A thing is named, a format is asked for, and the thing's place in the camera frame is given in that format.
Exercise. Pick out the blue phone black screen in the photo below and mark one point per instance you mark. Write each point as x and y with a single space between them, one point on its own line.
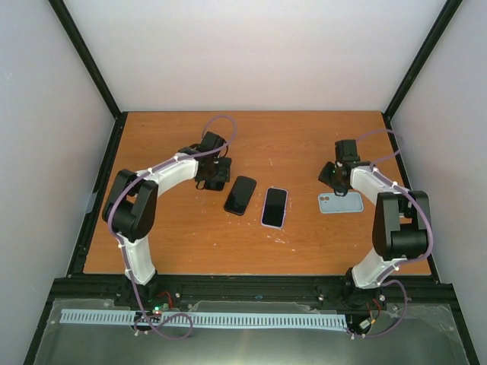
274 207

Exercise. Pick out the black frame post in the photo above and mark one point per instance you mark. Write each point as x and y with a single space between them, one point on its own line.
435 33
71 29

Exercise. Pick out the purple phone black screen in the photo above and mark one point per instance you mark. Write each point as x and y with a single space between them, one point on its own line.
240 195

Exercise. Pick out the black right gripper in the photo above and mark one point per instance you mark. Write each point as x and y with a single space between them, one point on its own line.
324 177

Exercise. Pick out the black right frame post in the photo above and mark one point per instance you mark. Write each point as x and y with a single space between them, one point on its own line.
435 33

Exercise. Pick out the light blue cable duct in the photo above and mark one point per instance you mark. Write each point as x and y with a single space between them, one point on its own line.
332 322

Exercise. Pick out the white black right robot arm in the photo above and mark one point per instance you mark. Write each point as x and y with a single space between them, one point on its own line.
401 231

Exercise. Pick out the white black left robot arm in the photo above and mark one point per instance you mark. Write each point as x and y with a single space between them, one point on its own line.
130 208

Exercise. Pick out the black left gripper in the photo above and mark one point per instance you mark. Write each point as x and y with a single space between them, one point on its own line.
223 175

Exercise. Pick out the black left frame post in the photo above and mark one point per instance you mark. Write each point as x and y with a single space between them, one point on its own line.
71 29

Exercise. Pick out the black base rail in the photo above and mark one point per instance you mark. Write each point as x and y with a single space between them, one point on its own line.
317 292

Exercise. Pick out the light blue phone case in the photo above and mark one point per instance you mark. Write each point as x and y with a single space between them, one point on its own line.
329 203

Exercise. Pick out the lavender phone case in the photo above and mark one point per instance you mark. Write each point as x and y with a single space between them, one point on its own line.
274 226

